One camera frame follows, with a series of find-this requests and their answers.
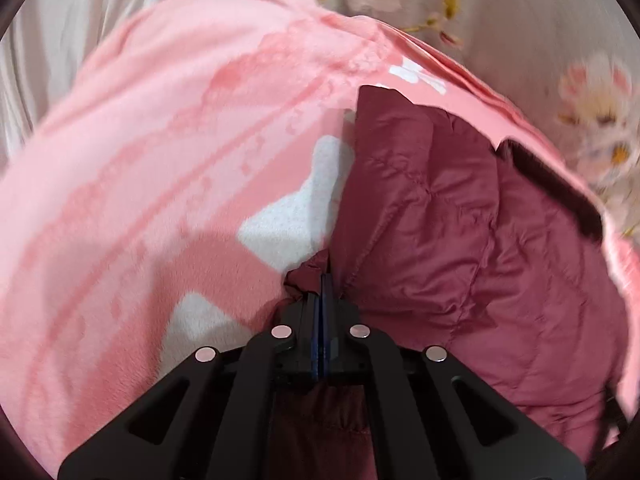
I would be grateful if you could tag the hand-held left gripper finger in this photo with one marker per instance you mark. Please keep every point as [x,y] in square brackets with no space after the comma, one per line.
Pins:
[314,320]
[326,320]

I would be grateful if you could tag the maroon quilted jacket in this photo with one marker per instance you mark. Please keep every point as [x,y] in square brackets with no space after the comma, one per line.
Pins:
[450,240]

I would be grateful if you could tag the pink printed blanket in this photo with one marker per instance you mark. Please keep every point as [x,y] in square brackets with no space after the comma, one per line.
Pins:
[150,160]

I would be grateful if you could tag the grey floral blanket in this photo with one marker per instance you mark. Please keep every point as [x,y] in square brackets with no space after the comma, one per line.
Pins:
[525,25]

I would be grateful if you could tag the grey satin sheet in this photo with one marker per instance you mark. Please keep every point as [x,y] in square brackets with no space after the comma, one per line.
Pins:
[65,20]

